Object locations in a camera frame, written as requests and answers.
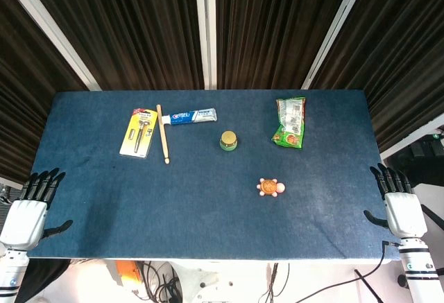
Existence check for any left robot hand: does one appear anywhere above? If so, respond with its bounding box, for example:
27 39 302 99
0 167 74 251

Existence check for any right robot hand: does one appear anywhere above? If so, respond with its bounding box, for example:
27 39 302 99
363 163 428 239

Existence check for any small orange turtle toy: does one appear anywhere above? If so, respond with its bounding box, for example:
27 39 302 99
257 178 287 199

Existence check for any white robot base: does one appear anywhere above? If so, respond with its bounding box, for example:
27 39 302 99
103 260 292 303

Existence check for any orange device under table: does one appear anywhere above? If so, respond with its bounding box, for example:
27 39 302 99
114 260 142 288

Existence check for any razor in yellow blister pack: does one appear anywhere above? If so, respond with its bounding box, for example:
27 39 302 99
119 107 159 160

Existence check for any green snack bag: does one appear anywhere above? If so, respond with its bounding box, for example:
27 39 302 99
271 96 307 150

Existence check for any wooden drumstick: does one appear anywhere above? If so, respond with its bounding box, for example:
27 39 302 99
155 104 171 165

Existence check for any blue felt table cover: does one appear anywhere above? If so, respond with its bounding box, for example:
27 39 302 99
26 89 400 261

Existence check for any green jar with gold lid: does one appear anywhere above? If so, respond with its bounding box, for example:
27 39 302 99
219 130 239 153

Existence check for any blue white toothpaste tube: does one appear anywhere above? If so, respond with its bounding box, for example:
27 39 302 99
161 107 219 126

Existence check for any black cable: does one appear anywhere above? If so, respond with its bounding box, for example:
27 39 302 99
294 240 400 303

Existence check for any white slanted frame post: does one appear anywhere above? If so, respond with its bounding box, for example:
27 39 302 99
300 0 373 91
0 0 102 92

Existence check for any white vertical frame post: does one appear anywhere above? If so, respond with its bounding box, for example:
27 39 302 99
193 0 218 91

